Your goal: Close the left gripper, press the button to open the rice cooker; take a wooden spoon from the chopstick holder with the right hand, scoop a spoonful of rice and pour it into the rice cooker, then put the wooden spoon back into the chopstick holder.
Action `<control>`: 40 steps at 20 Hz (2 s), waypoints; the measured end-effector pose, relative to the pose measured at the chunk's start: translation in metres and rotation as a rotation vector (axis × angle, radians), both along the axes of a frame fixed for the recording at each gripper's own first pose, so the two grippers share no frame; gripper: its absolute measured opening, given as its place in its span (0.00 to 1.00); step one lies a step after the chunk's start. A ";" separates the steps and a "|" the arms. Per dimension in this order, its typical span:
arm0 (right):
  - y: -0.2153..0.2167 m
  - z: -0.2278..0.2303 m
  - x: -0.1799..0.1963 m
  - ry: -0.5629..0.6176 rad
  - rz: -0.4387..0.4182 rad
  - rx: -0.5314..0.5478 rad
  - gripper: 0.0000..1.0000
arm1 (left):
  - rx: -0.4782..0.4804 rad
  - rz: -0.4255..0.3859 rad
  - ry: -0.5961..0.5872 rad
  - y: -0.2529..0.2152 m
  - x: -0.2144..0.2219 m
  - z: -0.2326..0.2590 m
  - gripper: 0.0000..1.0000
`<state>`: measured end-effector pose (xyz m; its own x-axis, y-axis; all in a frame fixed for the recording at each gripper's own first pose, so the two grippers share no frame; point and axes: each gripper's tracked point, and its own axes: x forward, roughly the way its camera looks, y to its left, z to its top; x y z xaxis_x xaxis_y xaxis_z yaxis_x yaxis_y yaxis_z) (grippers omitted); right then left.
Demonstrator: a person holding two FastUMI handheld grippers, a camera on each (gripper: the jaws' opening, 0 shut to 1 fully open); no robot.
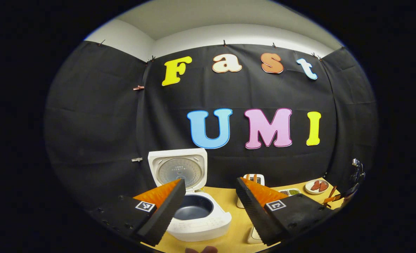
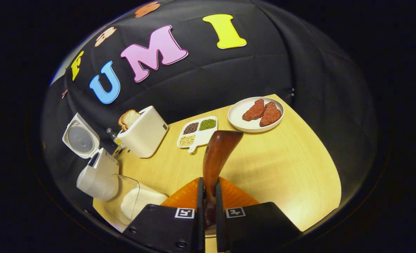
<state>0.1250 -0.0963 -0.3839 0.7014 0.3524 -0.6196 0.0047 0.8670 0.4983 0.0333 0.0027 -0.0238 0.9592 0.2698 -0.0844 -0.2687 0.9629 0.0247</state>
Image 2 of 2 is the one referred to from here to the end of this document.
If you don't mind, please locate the white round plate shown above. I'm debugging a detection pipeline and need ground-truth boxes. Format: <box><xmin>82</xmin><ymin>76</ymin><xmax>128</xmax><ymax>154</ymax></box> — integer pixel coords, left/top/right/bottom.
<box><xmin>227</xmin><ymin>97</ymin><xmax>285</xmax><ymax>133</ymax></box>

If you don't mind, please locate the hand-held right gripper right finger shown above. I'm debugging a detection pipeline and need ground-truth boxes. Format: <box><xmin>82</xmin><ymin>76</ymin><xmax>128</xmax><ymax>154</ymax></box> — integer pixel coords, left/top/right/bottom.
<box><xmin>215</xmin><ymin>177</ymin><xmax>303</xmax><ymax>253</ymax></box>

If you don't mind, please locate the white rice cooker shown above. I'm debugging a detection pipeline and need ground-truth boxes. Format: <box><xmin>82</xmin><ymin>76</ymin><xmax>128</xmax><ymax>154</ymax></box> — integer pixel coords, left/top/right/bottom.
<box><xmin>62</xmin><ymin>112</ymin><xmax>120</xmax><ymax>202</ymax></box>

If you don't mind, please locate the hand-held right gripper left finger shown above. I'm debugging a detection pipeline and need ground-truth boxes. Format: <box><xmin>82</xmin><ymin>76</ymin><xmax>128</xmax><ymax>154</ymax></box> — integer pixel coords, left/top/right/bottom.
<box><xmin>122</xmin><ymin>177</ymin><xmax>206</xmax><ymax>253</ymax></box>

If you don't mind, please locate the brown wooden spoon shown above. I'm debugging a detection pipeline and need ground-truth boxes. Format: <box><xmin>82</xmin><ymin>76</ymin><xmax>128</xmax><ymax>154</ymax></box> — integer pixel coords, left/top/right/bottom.
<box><xmin>202</xmin><ymin>130</ymin><xmax>244</xmax><ymax>229</ymax></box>

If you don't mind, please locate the small glass bottle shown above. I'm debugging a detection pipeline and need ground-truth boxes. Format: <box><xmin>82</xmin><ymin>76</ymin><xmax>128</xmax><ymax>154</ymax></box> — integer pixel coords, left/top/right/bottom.
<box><xmin>106</xmin><ymin>128</ymin><xmax>124</xmax><ymax>146</ymax></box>

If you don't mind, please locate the black backdrop cloth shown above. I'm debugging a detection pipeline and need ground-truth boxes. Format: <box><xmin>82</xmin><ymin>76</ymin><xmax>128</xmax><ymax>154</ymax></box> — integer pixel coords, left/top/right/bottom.
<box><xmin>41</xmin><ymin>0</ymin><xmax>377</xmax><ymax>197</ymax></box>

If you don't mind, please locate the white divided bean dish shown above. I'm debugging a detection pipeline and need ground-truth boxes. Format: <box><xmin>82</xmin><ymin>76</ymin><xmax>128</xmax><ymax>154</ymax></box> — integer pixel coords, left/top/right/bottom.
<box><xmin>177</xmin><ymin>116</ymin><xmax>218</xmax><ymax>154</ymax></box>

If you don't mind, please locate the white toaster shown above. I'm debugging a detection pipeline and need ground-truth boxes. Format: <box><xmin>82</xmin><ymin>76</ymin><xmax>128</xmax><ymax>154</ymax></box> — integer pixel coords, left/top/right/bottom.
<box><xmin>117</xmin><ymin>106</ymin><xmax>169</xmax><ymax>158</ymax></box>

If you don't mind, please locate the white rice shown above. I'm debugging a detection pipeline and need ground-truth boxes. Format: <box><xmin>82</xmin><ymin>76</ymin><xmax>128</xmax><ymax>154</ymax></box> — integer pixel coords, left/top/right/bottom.
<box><xmin>121</xmin><ymin>188</ymin><xmax>168</xmax><ymax>221</ymax></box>

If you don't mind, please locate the clear plastic container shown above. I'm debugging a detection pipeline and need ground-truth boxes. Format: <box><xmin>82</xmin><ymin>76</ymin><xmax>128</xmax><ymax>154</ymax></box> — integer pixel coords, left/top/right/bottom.
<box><xmin>103</xmin><ymin>174</ymin><xmax>169</xmax><ymax>226</ymax></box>

